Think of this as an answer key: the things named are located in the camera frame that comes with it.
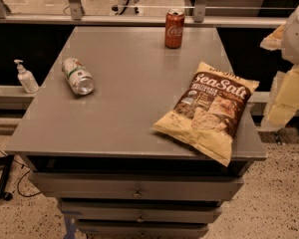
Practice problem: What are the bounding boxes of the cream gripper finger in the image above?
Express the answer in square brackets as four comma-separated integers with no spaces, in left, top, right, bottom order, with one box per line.
[261,65,299,131]
[260,25,285,51]

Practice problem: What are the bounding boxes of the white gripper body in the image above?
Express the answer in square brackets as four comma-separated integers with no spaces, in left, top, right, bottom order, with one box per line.
[282,6,299,65]

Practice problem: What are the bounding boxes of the red coke can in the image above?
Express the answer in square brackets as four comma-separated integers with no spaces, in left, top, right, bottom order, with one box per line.
[164,9,185,49]

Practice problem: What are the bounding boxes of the silver green soda can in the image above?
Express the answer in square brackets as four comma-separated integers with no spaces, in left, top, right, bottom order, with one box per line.
[62,58,95,96]

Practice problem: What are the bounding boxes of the sea salt chips bag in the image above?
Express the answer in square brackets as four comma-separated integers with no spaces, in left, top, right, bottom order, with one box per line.
[153,63,259,166]

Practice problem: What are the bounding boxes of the grey drawer cabinet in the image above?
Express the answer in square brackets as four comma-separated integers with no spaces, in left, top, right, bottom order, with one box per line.
[6,27,265,238]

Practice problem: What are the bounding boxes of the hand sanitizer pump bottle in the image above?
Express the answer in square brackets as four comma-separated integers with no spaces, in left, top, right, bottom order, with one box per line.
[14,60,39,94]

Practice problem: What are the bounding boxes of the black stand leg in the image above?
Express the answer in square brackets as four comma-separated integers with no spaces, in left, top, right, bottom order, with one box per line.
[0,155,14,201]

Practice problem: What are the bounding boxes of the black floor cable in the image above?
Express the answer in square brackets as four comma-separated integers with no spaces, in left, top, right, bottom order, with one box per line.
[0,141,42,198]

